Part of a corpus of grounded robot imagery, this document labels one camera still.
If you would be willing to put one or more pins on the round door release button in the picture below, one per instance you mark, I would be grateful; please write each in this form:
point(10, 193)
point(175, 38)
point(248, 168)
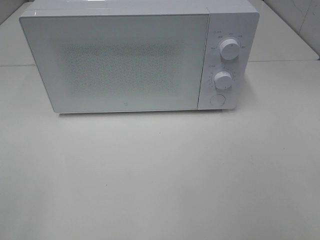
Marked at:
point(218, 100)

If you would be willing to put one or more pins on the white microwave door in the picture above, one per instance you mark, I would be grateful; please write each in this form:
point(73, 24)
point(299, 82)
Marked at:
point(92, 64)

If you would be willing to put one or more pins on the white control knob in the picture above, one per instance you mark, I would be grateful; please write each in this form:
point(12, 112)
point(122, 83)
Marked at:
point(223, 80)
point(229, 48)

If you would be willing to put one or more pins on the white microwave oven body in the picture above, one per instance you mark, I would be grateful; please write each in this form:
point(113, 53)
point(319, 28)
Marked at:
point(226, 18)

